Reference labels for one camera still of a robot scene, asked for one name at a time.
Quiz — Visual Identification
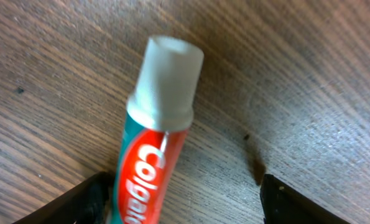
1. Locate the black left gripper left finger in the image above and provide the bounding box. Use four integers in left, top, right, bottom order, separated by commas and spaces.
14, 172, 114, 224

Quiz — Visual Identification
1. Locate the red green toothpaste tube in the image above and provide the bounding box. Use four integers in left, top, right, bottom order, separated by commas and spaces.
107, 35, 204, 223

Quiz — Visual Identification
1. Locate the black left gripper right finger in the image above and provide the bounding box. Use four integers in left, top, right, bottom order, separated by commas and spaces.
260, 174, 348, 224

